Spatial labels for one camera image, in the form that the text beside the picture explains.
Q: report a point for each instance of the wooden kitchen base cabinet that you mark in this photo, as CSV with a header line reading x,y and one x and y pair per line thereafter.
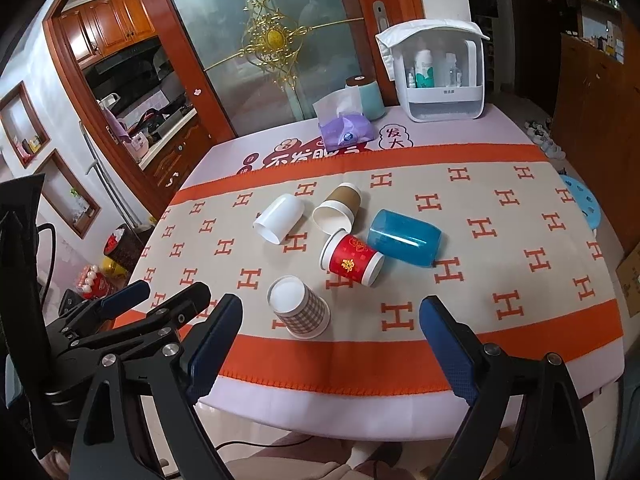
x,y
175,155

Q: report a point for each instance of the shelf of small bottles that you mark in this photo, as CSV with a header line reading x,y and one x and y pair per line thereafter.
x,y
595,5

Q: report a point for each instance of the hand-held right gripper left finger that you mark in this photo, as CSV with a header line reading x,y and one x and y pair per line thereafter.
x,y
212,347

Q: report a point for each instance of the teal round canister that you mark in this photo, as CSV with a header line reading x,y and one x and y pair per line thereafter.
x,y
372,100

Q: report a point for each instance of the wooden kitchen wall cabinets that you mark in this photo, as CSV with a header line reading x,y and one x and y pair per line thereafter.
x,y
107,22

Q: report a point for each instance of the orange patterned blanket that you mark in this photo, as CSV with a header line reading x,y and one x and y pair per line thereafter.
x,y
450,310

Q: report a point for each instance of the clear plastic bottle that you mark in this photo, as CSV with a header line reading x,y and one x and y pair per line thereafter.
x,y
448,69

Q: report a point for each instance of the dark flower basket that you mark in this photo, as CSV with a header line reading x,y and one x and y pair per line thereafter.
x,y
125,249

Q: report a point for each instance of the black range hood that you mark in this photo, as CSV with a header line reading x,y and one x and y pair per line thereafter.
x,y
125,67

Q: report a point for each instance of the person's beige pants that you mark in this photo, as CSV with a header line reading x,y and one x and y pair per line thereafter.
x,y
310,465

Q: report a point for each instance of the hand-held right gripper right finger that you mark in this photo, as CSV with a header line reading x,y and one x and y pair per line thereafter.
x,y
450,350

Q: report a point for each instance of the blue plastic stool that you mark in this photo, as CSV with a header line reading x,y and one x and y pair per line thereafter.
x,y
580,200

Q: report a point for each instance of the white sneaker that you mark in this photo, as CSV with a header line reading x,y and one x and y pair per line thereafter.
x,y
554,149
536,130

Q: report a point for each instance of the gold door ornament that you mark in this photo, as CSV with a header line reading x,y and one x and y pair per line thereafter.
x,y
274,37

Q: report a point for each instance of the blue plastic cup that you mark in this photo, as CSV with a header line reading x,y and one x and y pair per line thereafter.
x,y
405,237

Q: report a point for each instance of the white plastic cup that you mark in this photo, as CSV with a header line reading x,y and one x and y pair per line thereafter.
x,y
277,217

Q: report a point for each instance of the white bottle teal print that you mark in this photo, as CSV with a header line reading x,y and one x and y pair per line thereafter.
x,y
424,70

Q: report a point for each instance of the purple tissue pack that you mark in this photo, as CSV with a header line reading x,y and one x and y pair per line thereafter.
x,y
346,131

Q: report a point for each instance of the checkered paper cup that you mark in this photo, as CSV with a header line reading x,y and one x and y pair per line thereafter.
x,y
302,312

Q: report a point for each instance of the cardboard box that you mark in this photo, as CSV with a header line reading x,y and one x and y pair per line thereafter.
x,y
631,275

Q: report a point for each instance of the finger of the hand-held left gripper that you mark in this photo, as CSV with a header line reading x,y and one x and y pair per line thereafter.
x,y
125,296
177,310

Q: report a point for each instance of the white cosmetics storage box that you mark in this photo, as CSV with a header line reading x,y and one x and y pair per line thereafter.
x,y
440,106

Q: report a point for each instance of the frosted glass door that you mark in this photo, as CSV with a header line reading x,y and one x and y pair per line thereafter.
x,y
210,35

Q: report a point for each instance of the red paper cup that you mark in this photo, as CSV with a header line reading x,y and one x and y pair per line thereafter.
x,y
352,260

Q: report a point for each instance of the pink printed tablecloth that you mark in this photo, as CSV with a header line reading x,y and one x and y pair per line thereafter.
x,y
300,412

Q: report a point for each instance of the brown paper cup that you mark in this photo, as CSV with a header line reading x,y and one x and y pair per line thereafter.
x,y
340,207

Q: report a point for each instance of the wooden framed wall niche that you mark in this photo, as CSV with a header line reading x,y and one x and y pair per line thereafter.
x,y
22,125
67,192

